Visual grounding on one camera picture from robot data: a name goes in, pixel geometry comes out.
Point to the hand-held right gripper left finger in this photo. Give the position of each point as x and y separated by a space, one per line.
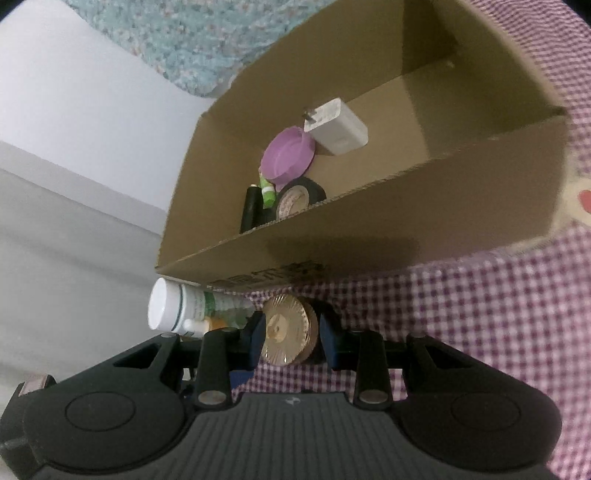
256 341

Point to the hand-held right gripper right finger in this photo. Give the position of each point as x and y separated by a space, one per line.
328 344

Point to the black tape roll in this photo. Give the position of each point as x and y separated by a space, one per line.
298 198

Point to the cardboard box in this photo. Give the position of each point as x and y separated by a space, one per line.
415 207

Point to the small white orange bottle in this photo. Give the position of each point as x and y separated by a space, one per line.
199 326

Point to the white bottle with green label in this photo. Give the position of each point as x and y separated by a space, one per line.
171 307

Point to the black cylinder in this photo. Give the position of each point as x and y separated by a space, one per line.
250 210

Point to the small green tube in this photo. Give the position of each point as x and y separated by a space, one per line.
267 191

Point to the purple checked cloth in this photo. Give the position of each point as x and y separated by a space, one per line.
485 314

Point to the purple round lid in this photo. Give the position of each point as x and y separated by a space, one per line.
288 154

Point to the white charger plug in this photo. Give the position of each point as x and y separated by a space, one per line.
341 127

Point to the beige cloth with red print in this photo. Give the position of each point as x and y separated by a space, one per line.
577 189

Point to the teal fluffy rug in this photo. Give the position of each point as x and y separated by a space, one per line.
184 41

